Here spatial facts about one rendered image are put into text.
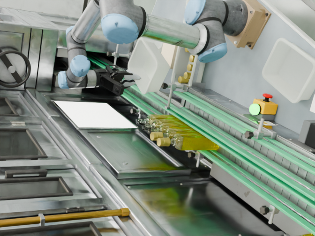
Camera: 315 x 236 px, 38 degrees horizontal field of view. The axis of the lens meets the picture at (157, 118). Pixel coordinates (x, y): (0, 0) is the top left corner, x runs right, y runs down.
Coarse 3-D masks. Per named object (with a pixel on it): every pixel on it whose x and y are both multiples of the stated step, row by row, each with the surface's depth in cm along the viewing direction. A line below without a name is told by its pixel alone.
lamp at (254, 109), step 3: (252, 105) 177; (255, 105) 177; (258, 105) 177; (249, 108) 179; (252, 108) 177; (255, 108) 176; (258, 108) 176; (252, 111) 177; (255, 111) 176; (258, 111) 177; (252, 114) 178; (255, 114) 178; (258, 114) 178
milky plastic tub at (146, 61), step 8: (144, 40) 198; (136, 48) 204; (144, 48) 205; (152, 48) 198; (136, 56) 206; (144, 56) 208; (152, 56) 190; (160, 56) 195; (128, 64) 208; (136, 64) 209; (144, 64) 210; (152, 64) 204; (160, 64) 189; (168, 64) 193; (136, 72) 207; (144, 72) 209; (152, 72) 204; (160, 72) 191; (136, 80) 202; (144, 80) 204; (152, 80) 191; (160, 80) 194; (144, 88) 198; (152, 88) 196
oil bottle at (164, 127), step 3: (165, 123) 193; (168, 123) 194; (171, 123) 195; (174, 123) 195; (177, 123) 196; (180, 123) 197; (159, 126) 191; (162, 126) 190; (165, 126) 189; (168, 126) 189; (171, 126) 190; (174, 126) 191; (177, 126) 192; (180, 126) 193; (183, 126) 193; (186, 126) 194; (189, 126) 195; (162, 129) 189; (165, 129) 189; (162, 132) 189
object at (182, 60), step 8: (184, 48) 227; (176, 56) 227; (184, 56) 228; (176, 64) 228; (184, 64) 230; (176, 72) 230; (184, 72) 231; (192, 72) 215; (176, 80) 231; (192, 80) 216
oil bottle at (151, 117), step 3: (150, 114) 202; (153, 114) 203; (147, 117) 200; (150, 117) 199; (153, 117) 199; (156, 117) 199; (159, 117) 200; (162, 117) 201; (165, 117) 202; (168, 117) 203; (171, 117) 204; (174, 117) 205; (150, 120) 198; (153, 120) 198; (150, 123) 198
